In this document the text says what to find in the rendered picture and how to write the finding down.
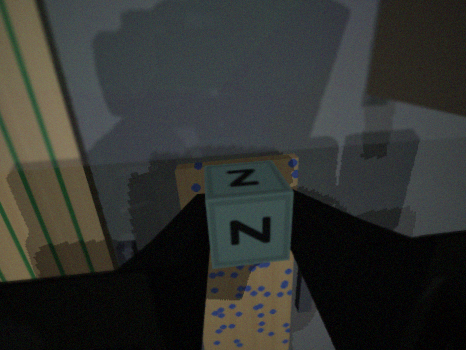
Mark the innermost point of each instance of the tan strip with blue dots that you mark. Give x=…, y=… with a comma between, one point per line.
x=247, y=307

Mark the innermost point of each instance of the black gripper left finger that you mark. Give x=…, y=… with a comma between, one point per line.
x=156, y=300

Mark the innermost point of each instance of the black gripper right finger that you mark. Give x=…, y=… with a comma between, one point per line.
x=373, y=287

